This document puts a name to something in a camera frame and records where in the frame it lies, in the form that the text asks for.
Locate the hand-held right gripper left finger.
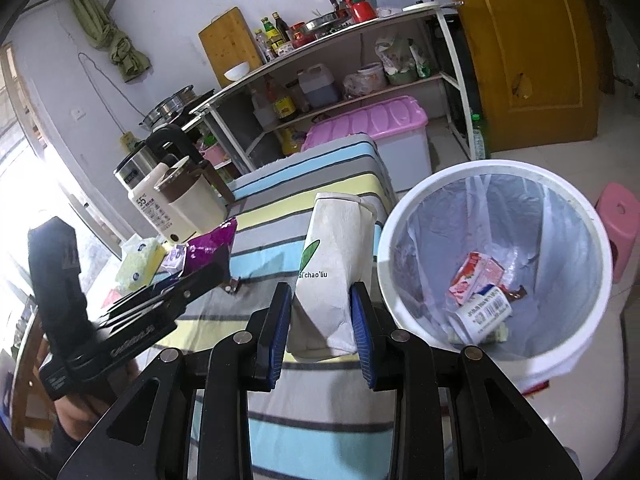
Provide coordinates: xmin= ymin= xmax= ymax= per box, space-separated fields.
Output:
xmin=57 ymin=282 xmax=293 ymax=480

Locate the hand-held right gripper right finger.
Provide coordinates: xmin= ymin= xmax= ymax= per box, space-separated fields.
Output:
xmin=350 ymin=281 xmax=583 ymax=480

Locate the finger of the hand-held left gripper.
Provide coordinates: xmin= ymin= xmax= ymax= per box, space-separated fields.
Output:
xmin=169 ymin=271 xmax=244 ymax=314
xmin=107 ymin=244 xmax=233 ymax=314

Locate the purple snack wrapper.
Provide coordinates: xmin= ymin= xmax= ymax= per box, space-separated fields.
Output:
xmin=182 ymin=217 xmax=238 ymax=278

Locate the white paper bag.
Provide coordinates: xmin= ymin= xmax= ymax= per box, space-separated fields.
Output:
xmin=286 ymin=192 xmax=378 ymax=361

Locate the white yogurt cup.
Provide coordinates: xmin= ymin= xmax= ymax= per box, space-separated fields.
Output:
xmin=454 ymin=285 xmax=513 ymax=345

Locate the red strawberry milk carton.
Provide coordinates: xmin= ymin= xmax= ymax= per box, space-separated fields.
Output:
xmin=446 ymin=252 xmax=503 ymax=308

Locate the translucent bin liner bag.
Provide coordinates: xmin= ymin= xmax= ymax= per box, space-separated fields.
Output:
xmin=395 ymin=174 xmax=598 ymax=358

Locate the white round trash bin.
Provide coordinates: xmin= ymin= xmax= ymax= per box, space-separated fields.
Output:
xmin=376 ymin=160 xmax=613 ymax=391

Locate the person's left hand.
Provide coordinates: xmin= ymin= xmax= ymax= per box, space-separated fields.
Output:
xmin=55 ymin=362 xmax=141 ymax=442

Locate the small purple box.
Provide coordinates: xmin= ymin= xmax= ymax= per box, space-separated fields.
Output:
xmin=162 ymin=244 xmax=188 ymax=273

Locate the yellow tissue pack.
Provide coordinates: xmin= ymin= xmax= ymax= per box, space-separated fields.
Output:
xmin=114 ymin=237 xmax=168 ymax=293

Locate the brown and cream cup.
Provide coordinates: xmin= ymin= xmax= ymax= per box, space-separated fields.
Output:
xmin=154 ymin=157 xmax=228 ymax=241

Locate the pink plastic basin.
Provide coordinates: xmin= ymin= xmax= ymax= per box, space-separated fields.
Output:
xmin=200 ymin=142 xmax=231 ymax=168

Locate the steel electric kettle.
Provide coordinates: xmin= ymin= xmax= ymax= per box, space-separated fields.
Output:
xmin=114 ymin=127 xmax=236 ymax=206

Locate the steel cooking pot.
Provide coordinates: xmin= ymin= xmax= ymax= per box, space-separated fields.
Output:
xmin=139 ymin=85 xmax=197 ymax=127

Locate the clear plastic bottle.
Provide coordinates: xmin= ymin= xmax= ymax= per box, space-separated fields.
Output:
xmin=250 ymin=90 xmax=277 ymax=130

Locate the white metal shelf rack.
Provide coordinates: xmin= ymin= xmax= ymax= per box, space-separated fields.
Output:
xmin=187 ymin=2 xmax=476 ymax=176

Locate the yellow label oil bottle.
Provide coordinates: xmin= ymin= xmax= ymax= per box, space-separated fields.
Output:
xmin=270 ymin=80 xmax=297 ymax=121

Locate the oil jug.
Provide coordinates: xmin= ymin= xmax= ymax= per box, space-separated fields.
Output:
xmin=298 ymin=64 xmax=340 ymax=108

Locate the pink lid storage box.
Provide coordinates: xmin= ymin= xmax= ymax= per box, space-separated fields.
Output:
xmin=300 ymin=95 xmax=433 ymax=193

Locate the wooden cutting board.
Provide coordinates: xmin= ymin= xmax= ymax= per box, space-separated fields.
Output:
xmin=198 ymin=7 xmax=266 ymax=88

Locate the green glass bottle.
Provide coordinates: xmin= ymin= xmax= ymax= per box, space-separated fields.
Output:
xmin=470 ymin=112 xmax=492 ymax=161

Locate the pinkish plastic bag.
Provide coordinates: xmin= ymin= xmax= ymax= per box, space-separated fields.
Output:
xmin=342 ymin=72 xmax=373 ymax=100

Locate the green yellow label bottle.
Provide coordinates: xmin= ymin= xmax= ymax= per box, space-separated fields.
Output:
xmin=261 ymin=16 xmax=281 ymax=58

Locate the green hanging cloth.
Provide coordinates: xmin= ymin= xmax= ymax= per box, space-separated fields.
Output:
xmin=69 ymin=0 xmax=151 ymax=83

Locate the dark sauce bottle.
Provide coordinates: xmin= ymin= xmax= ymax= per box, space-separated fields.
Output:
xmin=272 ymin=11 xmax=292 ymax=43

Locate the white round container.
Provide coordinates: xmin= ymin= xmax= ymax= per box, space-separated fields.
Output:
xmin=357 ymin=62 xmax=388 ymax=92

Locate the steel pan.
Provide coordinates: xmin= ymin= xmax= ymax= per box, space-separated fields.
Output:
xmin=302 ymin=10 xmax=353 ymax=40

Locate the pink plastic stool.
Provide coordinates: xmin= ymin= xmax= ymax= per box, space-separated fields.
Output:
xmin=595 ymin=182 xmax=640 ymax=283

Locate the bundle of plastic bags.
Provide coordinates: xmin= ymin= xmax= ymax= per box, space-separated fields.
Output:
xmin=375 ymin=35 xmax=432 ymax=86

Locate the yellow wooden door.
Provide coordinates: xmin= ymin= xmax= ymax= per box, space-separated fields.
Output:
xmin=435 ymin=0 xmax=601 ymax=153

